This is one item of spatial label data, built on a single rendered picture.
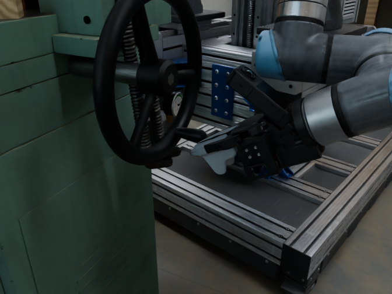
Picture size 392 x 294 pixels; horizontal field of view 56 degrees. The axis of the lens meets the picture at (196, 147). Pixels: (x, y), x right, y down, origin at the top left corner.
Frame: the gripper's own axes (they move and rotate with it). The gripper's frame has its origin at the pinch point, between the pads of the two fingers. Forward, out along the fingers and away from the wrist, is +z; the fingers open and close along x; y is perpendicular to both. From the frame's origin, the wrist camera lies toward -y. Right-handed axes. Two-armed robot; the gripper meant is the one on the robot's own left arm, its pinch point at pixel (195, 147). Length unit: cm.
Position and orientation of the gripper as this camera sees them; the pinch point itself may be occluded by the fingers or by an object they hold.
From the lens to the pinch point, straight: 63.4
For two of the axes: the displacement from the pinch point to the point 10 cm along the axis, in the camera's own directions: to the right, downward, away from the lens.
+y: 4.5, 8.8, 1.8
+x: 4.5, -4.0, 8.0
